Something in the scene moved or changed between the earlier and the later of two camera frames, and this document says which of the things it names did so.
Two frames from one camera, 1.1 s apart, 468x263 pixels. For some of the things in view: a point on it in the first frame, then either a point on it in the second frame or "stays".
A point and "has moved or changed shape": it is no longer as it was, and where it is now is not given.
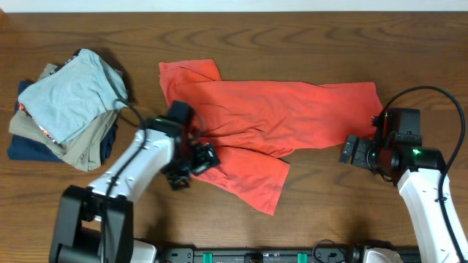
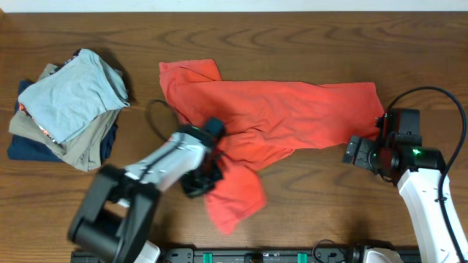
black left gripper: [206, 162] -> [194, 189]
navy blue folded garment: [24, 149] stays
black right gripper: [358, 156] stays
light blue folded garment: [76, 97] stays
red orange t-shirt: [247, 124] has moved or changed shape
